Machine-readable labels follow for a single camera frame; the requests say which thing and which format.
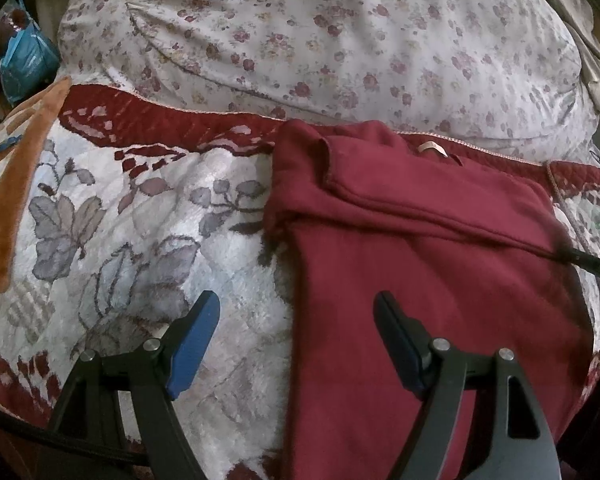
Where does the orange brown blanket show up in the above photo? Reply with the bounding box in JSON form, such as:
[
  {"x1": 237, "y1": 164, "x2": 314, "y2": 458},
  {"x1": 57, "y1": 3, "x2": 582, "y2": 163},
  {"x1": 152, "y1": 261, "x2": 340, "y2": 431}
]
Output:
[{"x1": 0, "y1": 77, "x2": 72, "y2": 294}]

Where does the red and white plush blanket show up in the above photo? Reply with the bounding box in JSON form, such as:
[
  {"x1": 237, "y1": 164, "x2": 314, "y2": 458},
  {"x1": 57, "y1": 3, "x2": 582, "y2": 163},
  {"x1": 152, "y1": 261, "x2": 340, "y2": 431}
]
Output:
[{"x1": 0, "y1": 84, "x2": 600, "y2": 479}]

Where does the floral white duvet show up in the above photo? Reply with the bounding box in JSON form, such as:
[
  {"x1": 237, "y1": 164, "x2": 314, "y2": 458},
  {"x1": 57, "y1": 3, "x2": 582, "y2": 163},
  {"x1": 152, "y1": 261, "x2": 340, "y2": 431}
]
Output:
[{"x1": 58, "y1": 0, "x2": 600, "y2": 162}]

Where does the dark red sweatshirt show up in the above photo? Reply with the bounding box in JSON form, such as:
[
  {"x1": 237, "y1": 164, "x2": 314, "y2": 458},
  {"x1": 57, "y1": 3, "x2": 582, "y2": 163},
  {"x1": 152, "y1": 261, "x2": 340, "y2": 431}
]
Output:
[{"x1": 264, "y1": 120, "x2": 593, "y2": 479}]

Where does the blue plastic bag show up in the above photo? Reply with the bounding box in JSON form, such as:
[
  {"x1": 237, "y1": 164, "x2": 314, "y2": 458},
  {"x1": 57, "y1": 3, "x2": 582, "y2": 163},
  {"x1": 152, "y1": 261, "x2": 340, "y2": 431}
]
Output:
[{"x1": 0, "y1": 8, "x2": 60, "y2": 105}]

